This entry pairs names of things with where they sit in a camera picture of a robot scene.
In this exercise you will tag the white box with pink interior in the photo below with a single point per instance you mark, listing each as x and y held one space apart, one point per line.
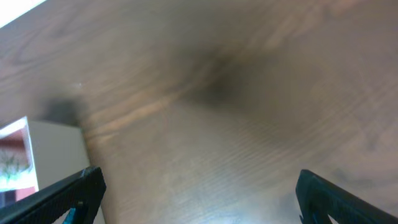
56 152

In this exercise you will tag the green white soap box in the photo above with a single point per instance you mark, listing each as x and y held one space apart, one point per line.
16 169

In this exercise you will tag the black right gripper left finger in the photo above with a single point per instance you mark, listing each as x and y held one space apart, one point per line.
78 197

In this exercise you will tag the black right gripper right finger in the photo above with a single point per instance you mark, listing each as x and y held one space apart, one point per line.
321 201

